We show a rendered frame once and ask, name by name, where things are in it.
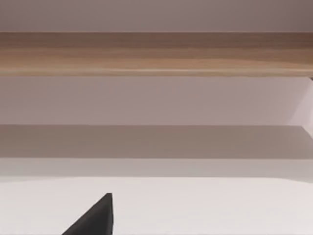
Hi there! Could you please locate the wooden shelf board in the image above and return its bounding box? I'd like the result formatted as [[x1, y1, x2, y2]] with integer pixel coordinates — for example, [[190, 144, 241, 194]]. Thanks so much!
[[0, 32, 313, 78]]

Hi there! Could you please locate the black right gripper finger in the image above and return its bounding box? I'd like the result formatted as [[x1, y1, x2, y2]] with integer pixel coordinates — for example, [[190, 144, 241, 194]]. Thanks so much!
[[61, 192, 114, 235]]

